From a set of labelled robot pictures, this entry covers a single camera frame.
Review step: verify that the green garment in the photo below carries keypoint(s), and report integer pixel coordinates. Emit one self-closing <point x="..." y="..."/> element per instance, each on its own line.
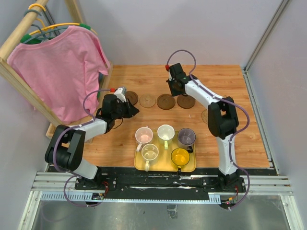
<point x="46" y="35"/>

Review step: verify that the purple translucent cup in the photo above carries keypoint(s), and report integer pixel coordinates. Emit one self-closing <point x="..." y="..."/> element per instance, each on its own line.
<point x="185" y="139"/>

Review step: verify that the pink translucent cup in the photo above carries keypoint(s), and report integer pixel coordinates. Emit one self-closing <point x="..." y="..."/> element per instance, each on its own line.
<point x="143" y="135"/>

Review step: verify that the aluminium frame post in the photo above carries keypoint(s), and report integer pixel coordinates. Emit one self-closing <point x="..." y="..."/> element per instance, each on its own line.
<point x="267" y="32"/>

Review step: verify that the dark brown wooden coaster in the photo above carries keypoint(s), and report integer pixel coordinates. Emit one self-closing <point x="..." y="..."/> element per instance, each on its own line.
<point x="185" y="102"/>

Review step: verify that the yellow translucent cup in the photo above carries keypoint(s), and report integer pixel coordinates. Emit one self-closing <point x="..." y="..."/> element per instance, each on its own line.
<point x="180" y="158"/>

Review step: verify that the wooden clothes rack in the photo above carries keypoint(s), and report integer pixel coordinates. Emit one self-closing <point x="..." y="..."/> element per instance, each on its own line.
<point x="21" y="86"/>

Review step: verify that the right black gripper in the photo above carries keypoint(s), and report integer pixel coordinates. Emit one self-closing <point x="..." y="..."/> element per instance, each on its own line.
<point x="173" y="93"/>

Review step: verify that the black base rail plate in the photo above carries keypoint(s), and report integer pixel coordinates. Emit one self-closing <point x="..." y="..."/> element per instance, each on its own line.
<point x="126" y="183"/>

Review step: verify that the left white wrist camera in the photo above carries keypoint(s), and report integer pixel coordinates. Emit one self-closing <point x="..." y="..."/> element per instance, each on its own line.
<point x="119" y="94"/>

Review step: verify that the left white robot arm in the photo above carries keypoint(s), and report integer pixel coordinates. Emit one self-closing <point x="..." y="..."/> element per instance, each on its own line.
<point x="65" y="150"/>

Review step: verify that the dark cork coaster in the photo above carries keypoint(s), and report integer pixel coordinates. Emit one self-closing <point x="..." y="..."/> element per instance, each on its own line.
<point x="132" y="97"/>

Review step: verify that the light woven rattan coaster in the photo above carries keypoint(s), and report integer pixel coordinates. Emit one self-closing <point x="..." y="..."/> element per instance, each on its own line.
<point x="204" y="116"/>

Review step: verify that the white cup green handle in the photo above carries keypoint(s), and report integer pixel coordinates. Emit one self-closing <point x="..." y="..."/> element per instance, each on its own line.
<point x="165" y="135"/>

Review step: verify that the grey clothes hanger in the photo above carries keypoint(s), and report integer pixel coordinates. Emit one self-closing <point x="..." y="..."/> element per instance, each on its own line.
<point x="42" y="36"/>

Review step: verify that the clear cup white handle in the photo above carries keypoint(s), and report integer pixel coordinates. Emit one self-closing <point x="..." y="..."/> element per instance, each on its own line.
<point x="150" y="153"/>

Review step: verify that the yellow clothes hanger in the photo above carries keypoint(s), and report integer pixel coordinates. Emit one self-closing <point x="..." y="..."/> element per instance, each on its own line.
<point x="75" y="13"/>

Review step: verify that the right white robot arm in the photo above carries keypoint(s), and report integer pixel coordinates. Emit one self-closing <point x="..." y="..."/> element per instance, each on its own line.
<point x="222" y="120"/>

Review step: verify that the yellow plastic tray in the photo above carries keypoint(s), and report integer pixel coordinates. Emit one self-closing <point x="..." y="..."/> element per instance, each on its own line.
<point x="164" y="162"/>

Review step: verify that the pink t-shirt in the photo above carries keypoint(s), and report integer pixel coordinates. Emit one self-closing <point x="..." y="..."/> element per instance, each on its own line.
<point x="63" y="71"/>

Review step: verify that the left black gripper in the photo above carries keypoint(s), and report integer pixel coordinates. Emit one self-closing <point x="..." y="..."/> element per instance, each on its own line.
<point x="131" y="110"/>

